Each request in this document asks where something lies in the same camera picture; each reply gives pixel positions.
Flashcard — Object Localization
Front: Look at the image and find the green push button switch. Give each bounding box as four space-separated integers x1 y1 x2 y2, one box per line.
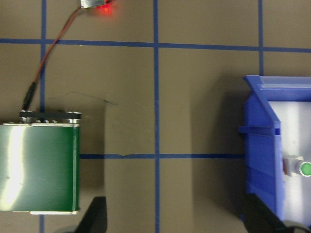
282 155 311 178

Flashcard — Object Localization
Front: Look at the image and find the blue plastic bin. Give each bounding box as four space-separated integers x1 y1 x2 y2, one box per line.
238 75 311 233

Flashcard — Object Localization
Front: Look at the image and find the green conveyor belt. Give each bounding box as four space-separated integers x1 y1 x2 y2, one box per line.
0 110 82 216

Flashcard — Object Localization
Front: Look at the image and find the small controller circuit board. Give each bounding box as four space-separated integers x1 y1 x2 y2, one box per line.
80 0 115 9

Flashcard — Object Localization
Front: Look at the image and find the red conveyor power cable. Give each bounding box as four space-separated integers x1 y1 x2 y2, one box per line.
21 5 85 113

